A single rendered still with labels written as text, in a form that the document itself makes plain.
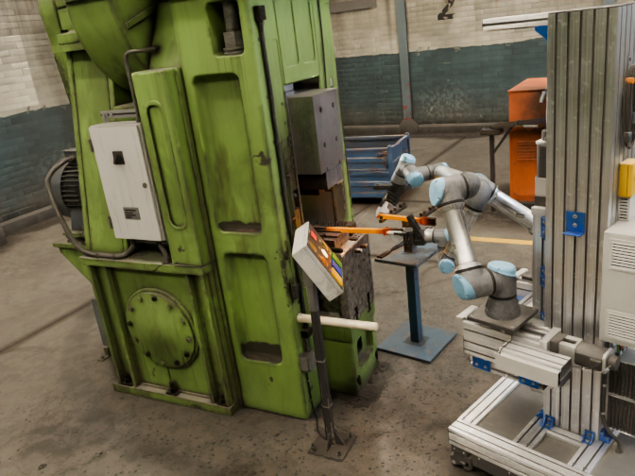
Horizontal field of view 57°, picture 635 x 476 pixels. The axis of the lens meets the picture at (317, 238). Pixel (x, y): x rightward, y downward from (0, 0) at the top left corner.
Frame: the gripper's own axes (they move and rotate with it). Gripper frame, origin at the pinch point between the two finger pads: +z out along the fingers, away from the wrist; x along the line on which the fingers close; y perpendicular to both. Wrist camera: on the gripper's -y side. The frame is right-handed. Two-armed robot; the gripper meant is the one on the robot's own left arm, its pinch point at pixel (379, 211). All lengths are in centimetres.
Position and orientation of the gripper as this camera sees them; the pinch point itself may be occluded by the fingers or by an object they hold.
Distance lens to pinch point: 319.3
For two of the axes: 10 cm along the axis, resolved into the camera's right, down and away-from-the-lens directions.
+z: -3.2, 8.0, 5.1
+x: 4.3, -3.6, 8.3
